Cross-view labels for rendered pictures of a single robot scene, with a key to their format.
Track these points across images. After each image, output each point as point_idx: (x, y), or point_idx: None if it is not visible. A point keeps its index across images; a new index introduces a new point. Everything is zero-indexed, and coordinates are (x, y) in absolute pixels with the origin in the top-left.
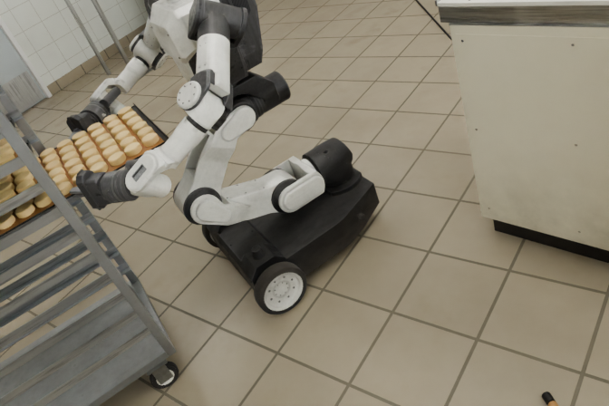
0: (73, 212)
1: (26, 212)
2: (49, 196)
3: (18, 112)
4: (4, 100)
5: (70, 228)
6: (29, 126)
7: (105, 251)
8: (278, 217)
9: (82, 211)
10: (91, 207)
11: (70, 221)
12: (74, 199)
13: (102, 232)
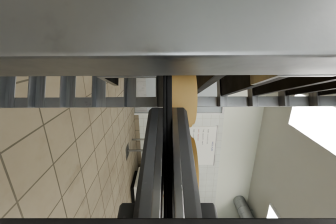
0: (77, 50)
1: None
2: None
3: (223, 105)
4: (240, 101)
5: (69, 77)
6: (203, 106)
7: (14, 94)
8: None
9: (80, 99)
10: (15, 221)
11: None
12: (98, 100)
13: (39, 105)
